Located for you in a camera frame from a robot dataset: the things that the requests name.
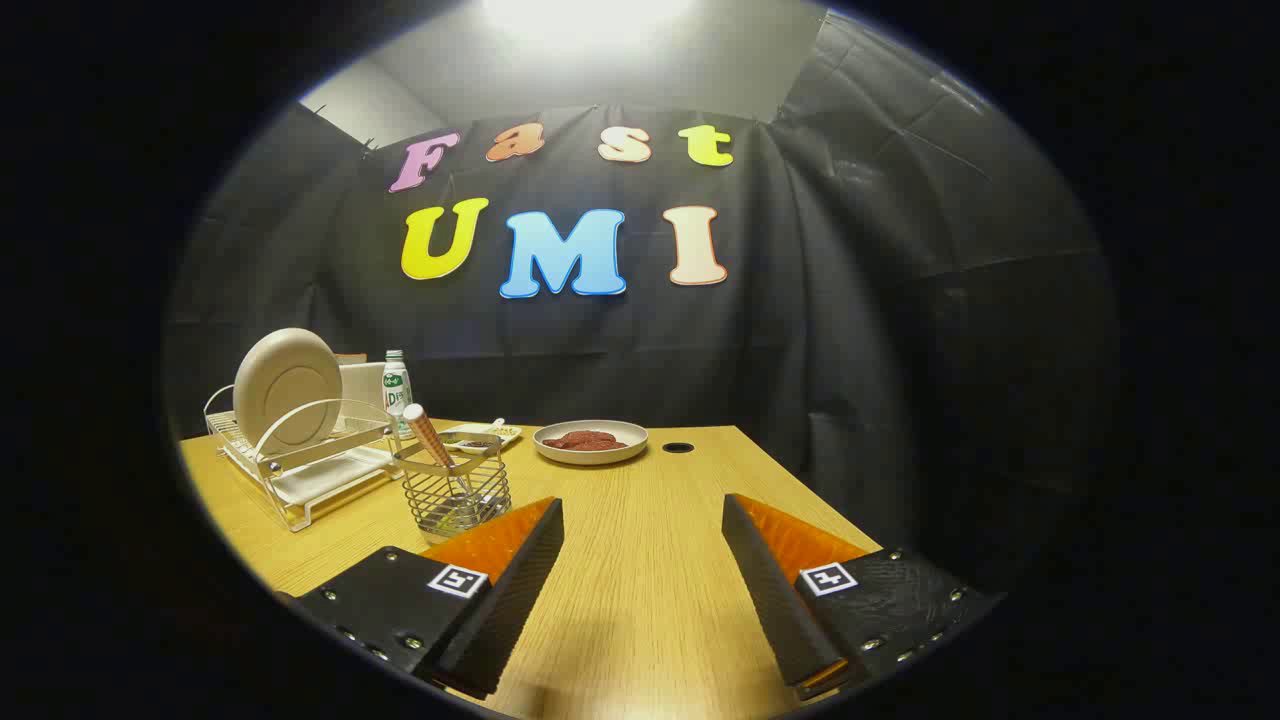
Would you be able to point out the red meat piece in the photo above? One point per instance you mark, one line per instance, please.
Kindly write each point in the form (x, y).
(608, 441)
(565, 441)

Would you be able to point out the beige plate with meat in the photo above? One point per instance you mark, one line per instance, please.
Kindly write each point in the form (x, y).
(590, 457)

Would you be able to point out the beige round plate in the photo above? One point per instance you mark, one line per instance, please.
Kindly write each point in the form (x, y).
(285, 385)

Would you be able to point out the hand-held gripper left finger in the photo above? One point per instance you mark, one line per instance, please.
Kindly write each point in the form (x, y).
(510, 610)

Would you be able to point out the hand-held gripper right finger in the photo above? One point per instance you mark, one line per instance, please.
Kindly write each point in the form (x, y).
(775, 600)

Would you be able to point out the green label plastic bottle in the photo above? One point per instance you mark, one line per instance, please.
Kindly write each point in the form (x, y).
(397, 385)

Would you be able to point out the white divided condiment dish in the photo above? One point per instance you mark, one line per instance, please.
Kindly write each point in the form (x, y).
(490, 435)

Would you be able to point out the white toaster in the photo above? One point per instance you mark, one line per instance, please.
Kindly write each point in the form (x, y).
(362, 385)

